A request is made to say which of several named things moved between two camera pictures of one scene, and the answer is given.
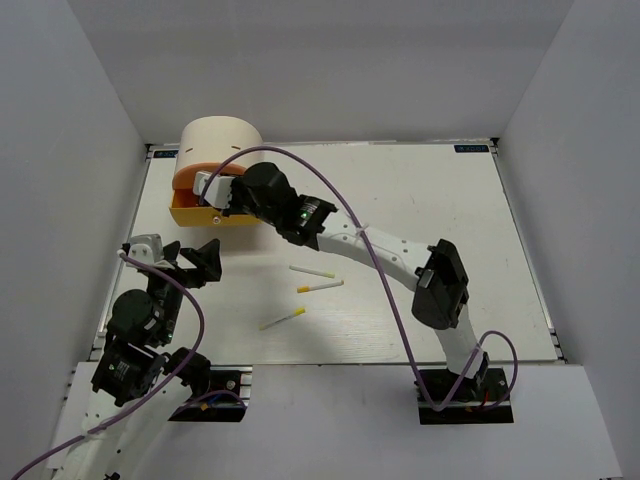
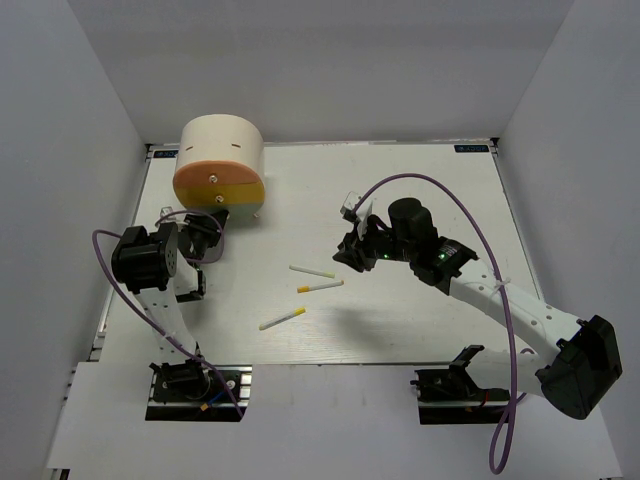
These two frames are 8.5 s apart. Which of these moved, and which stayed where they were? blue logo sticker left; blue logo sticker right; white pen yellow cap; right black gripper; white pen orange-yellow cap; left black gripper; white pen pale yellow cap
Moved: right black gripper; left black gripper
Stayed: white pen orange-yellow cap; white pen pale yellow cap; blue logo sticker left; white pen yellow cap; blue logo sticker right
